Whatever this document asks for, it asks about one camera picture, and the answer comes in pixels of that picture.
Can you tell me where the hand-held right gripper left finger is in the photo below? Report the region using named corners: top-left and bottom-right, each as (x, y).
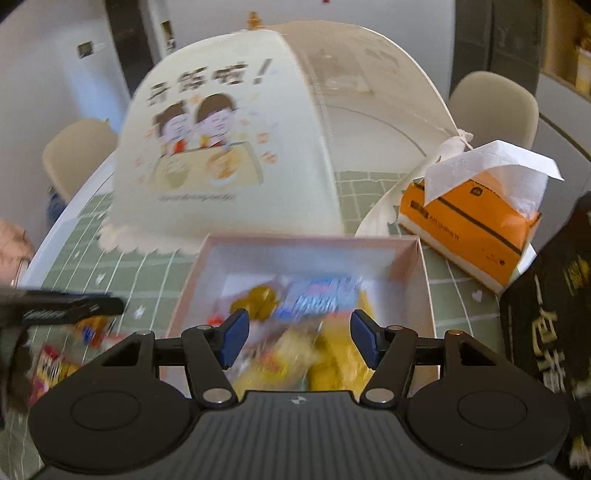
top-left (99, 308), bottom-right (251, 409)

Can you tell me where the red snack packet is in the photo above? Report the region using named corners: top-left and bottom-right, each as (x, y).
top-left (30, 344), bottom-right (81, 404)

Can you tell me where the large black snack bag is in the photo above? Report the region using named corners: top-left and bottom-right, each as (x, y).
top-left (499, 191), bottom-right (591, 480)

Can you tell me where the orange tissue pack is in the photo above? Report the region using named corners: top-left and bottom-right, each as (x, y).
top-left (397, 140), bottom-right (565, 295)

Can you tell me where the olive fruit snack packet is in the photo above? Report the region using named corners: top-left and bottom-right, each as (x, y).
top-left (231, 285), bottom-right (282, 320)

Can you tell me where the blue white snack packet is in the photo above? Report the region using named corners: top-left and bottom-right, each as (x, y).
top-left (274, 276), bottom-right (363, 319)

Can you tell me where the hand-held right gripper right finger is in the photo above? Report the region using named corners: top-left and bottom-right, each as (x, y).
top-left (349, 309), bottom-right (497, 409)

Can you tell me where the beige chair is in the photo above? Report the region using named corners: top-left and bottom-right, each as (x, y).
top-left (448, 71), bottom-right (540, 153)
top-left (41, 119), bottom-right (122, 204)

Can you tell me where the green checkered tablecloth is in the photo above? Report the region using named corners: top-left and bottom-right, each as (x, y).
top-left (0, 168), bottom-right (536, 480)

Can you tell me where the wooden wall shelf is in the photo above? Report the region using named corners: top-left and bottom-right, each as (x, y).
top-left (540, 0), bottom-right (591, 99)

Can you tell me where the printed dome food cover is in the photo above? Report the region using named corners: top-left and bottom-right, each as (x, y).
top-left (97, 18), bottom-right (474, 254)

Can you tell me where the dark glass door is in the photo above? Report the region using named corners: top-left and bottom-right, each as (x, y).
top-left (489, 0), bottom-right (543, 90)

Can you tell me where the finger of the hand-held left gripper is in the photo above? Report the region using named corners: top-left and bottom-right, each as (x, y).
top-left (0, 288), bottom-right (125, 326)

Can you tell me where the pink cardboard box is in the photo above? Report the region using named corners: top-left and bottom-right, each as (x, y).
top-left (164, 233), bottom-right (437, 398)

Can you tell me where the clear grain snack packet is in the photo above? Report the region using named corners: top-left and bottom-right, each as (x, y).
top-left (235, 323), bottom-right (319, 393)

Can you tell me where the orange blue snack packet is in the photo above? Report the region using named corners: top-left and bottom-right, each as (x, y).
top-left (76, 318), bottom-right (116, 348)

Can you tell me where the yellow snack packet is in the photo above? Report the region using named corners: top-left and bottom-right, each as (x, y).
top-left (307, 295), bottom-right (384, 393)

